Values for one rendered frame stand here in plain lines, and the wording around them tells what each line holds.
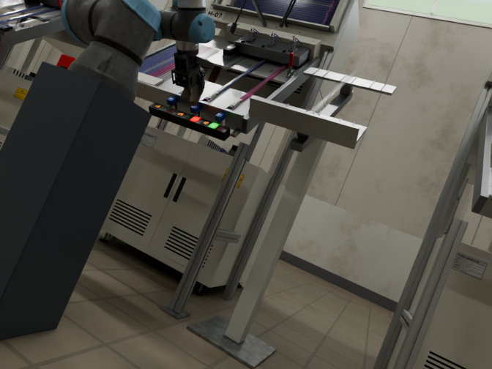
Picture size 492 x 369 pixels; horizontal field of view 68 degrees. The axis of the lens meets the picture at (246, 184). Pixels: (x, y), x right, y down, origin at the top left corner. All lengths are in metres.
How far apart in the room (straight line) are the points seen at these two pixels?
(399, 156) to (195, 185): 3.57
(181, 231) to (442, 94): 4.15
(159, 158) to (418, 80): 4.05
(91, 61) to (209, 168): 0.92
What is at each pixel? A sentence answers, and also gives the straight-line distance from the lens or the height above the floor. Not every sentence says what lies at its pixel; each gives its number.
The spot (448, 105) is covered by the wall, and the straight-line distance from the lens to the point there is 5.18.
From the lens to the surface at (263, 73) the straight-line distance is 1.71.
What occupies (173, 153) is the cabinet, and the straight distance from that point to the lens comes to 1.78.
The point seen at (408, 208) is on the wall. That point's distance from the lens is 4.79.
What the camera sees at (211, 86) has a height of 0.84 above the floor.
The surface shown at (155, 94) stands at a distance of 1.55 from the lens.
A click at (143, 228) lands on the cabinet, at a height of 0.16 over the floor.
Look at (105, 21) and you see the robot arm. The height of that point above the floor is 0.68.
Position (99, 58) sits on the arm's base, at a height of 0.60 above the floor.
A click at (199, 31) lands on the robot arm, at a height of 0.81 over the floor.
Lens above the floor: 0.43
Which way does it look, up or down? 3 degrees up
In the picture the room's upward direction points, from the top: 23 degrees clockwise
